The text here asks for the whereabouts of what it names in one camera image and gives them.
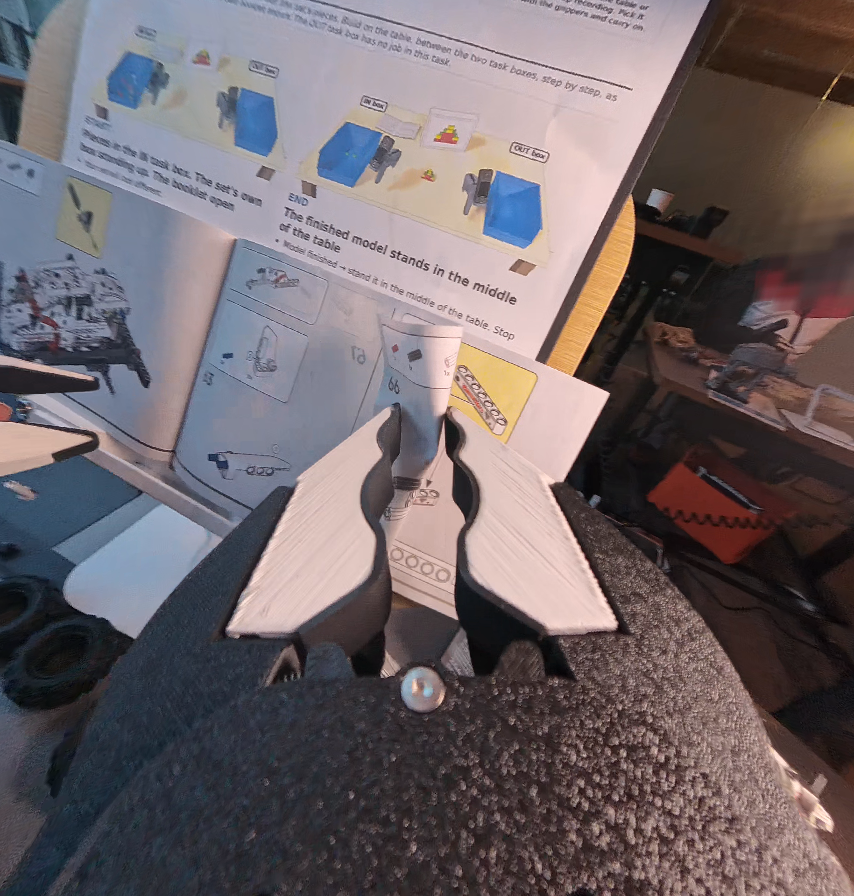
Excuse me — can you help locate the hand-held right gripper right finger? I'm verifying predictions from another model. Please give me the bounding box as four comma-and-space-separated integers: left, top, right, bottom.
445, 411, 620, 659

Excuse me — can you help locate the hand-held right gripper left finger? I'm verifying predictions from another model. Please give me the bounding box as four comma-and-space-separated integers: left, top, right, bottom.
228, 406, 400, 659

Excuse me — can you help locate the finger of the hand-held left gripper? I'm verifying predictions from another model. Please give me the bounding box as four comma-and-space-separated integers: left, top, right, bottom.
0, 420, 101, 484
0, 353, 101, 396

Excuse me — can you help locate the instruction booklet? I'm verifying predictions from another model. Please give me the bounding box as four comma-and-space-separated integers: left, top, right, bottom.
0, 133, 610, 617

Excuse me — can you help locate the black knobby toy tyre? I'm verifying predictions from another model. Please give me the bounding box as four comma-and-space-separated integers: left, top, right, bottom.
0, 616, 134, 709
0, 577, 49, 659

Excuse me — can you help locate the black desk mat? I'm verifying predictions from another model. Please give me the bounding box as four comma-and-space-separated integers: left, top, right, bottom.
0, 455, 141, 561

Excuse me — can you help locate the grey desk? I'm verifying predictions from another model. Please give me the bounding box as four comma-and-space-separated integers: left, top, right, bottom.
0, 560, 148, 896

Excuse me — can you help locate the white book stand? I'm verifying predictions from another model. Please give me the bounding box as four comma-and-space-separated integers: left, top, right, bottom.
21, 406, 246, 638

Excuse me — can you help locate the orange box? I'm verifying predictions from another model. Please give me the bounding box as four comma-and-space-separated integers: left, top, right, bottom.
647, 455, 764, 564

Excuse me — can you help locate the cluttered wooden workbench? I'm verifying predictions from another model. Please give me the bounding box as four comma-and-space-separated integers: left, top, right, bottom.
637, 315, 854, 477

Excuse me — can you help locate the printed instruction sheet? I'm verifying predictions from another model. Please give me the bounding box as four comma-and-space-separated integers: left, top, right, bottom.
63, 0, 711, 358

